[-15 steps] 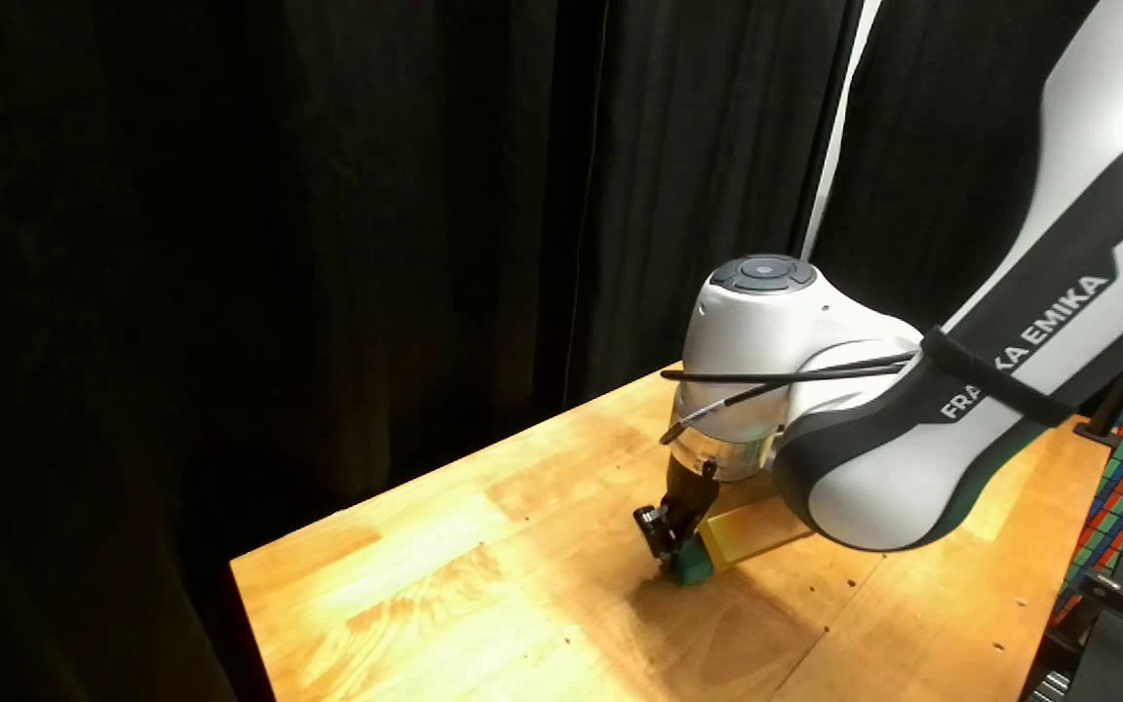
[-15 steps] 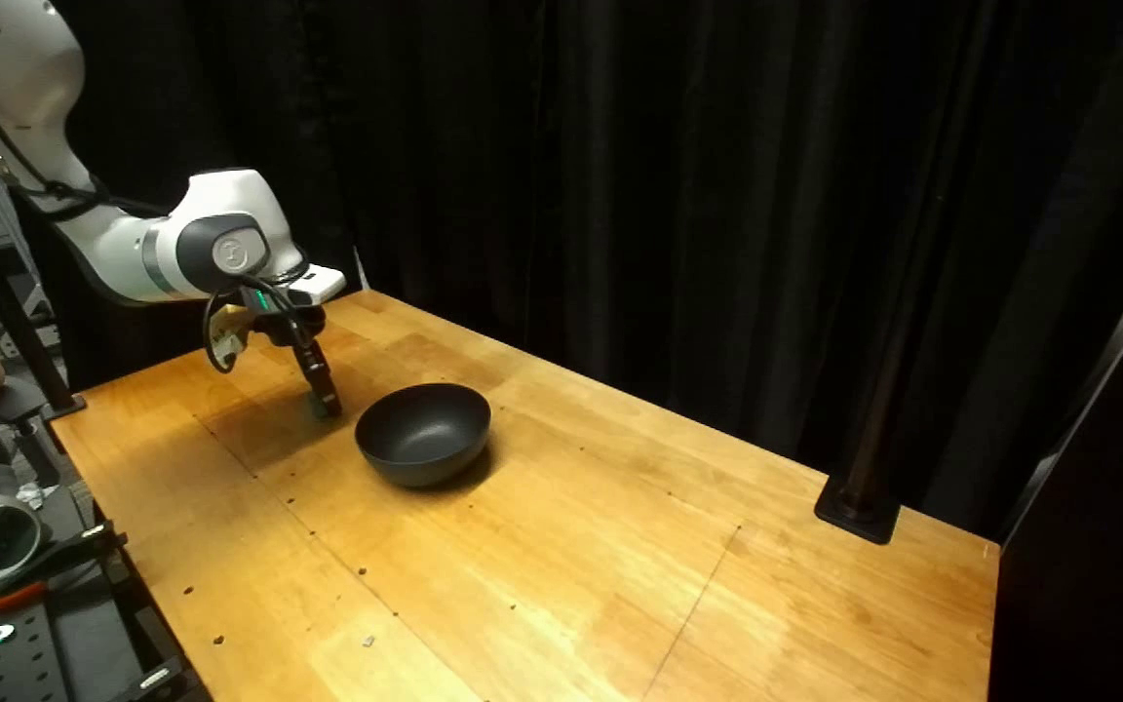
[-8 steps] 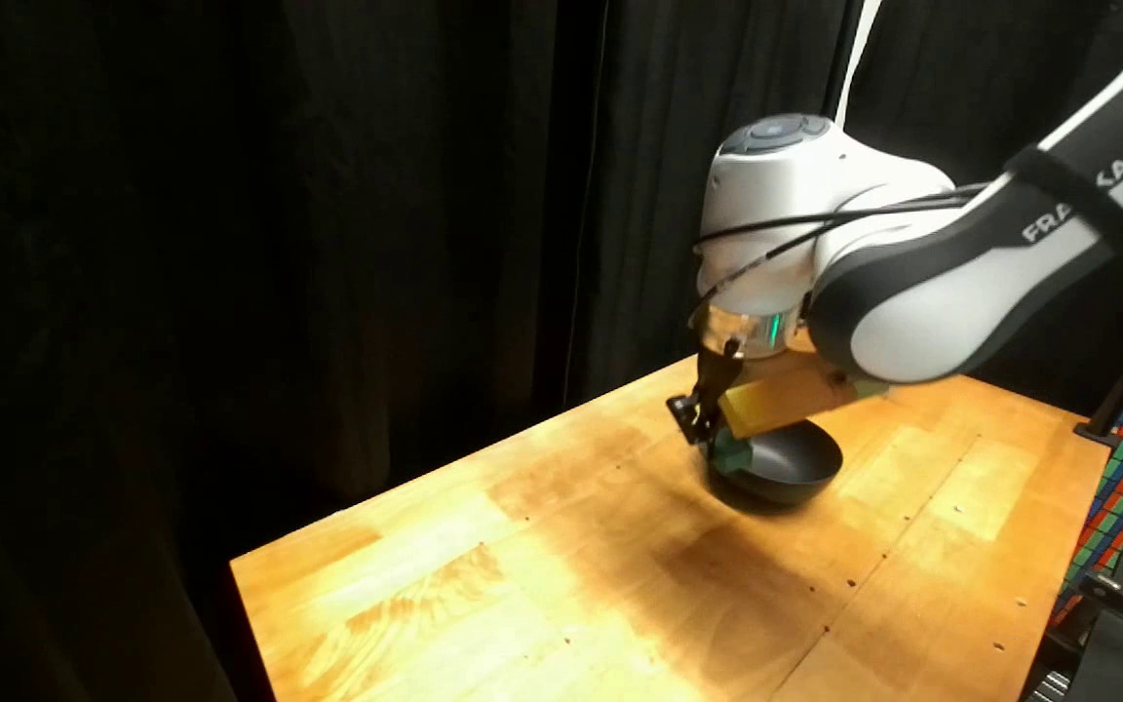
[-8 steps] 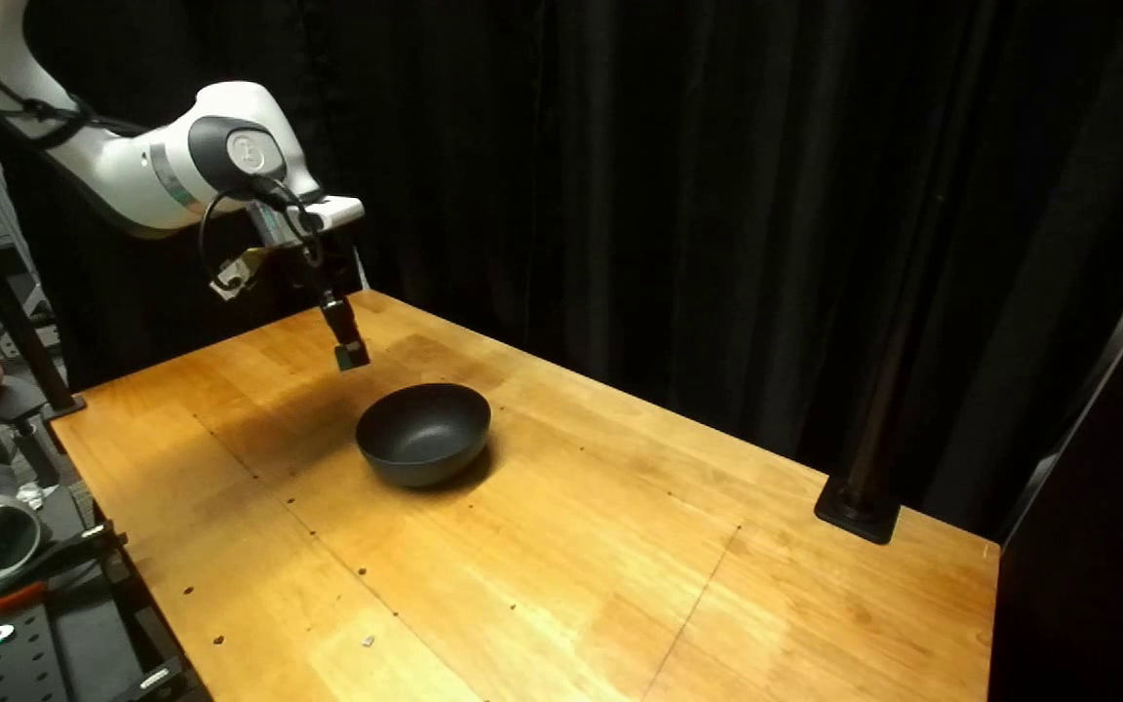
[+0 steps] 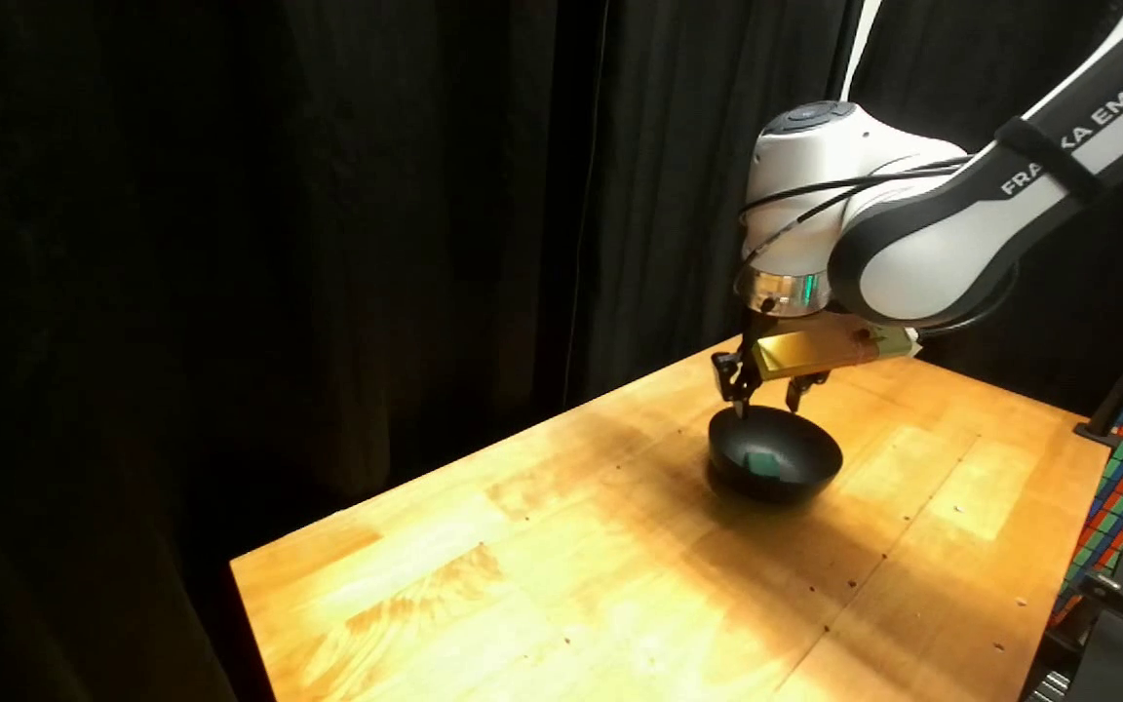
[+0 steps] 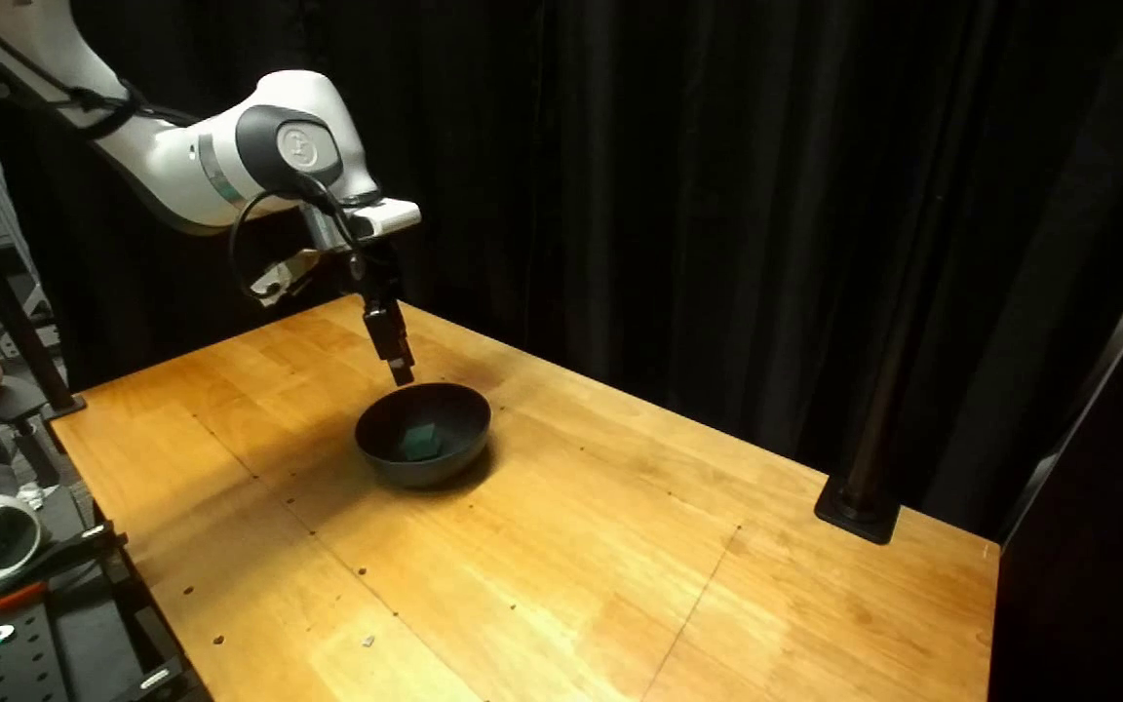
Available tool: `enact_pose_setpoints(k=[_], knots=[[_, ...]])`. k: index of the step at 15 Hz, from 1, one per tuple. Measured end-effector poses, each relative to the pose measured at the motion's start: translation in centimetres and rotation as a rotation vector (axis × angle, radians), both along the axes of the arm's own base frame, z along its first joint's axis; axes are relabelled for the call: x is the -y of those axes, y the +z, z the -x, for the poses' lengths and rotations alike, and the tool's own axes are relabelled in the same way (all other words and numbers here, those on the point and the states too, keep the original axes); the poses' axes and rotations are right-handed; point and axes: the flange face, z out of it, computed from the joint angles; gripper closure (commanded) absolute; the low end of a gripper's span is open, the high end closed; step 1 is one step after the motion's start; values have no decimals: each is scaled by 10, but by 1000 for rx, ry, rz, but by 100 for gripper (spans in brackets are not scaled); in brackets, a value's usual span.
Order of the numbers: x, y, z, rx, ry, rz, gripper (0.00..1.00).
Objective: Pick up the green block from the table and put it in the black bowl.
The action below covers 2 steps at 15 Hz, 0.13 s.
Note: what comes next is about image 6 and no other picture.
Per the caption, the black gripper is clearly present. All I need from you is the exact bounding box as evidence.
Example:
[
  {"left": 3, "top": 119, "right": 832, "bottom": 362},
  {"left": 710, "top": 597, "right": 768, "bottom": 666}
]
[{"left": 343, "top": 232, "right": 422, "bottom": 388}]

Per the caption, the green block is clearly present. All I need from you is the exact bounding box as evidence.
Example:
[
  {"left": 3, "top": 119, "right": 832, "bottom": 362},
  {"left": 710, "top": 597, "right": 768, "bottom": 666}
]
[{"left": 402, "top": 415, "right": 452, "bottom": 460}]

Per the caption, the black bowl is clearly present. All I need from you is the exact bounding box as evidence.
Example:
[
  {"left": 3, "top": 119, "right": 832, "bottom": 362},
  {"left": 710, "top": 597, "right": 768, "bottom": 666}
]
[{"left": 352, "top": 379, "right": 495, "bottom": 490}]

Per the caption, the black curtain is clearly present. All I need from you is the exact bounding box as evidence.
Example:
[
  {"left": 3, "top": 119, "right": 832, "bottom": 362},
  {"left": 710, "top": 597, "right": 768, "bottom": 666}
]
[{"left": 0, "top": 0, "right": 1123, "bottom": 539}]

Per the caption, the black pegboard cart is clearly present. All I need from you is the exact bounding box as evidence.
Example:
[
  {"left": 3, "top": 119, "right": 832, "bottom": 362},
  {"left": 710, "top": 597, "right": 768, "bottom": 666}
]
[{"left": 0, "top": 375, "right": 209, "bottom": 702}]

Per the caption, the black pole with base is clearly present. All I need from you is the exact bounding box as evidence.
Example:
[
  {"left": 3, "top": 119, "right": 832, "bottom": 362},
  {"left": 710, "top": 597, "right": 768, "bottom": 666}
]
[{"left": 815, "top": 0, "right": 1020, "bottom": 547}]

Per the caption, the black side panel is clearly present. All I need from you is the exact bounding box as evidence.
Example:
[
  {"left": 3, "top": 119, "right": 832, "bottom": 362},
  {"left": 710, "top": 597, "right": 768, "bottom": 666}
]
[{"left": 985, "top": 204, "right": 1123, "bottom": 702}]

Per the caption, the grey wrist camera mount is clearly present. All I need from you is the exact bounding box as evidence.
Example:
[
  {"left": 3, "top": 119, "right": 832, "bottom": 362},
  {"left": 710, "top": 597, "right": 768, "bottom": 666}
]
[{"left": 244, "top": 244, "right": 330, "bottom": 313}]

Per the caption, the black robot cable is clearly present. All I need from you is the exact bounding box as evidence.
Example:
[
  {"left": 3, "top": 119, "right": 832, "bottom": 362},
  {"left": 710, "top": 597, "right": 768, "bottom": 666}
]
[{"left": 225, "top": 165, "right": 359, "bottom": 305}]

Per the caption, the black metal stand frame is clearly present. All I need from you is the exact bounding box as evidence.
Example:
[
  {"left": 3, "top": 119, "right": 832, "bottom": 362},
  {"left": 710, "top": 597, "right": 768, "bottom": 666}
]
[{"left": 0, "top": 90, "right": 87, "bottom": 422}]

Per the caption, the red handled tool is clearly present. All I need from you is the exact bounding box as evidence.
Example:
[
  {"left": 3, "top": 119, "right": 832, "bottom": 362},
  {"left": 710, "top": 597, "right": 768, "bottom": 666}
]
[{"left": 0, "top": 577, "right": 53, "bottom": 618}]

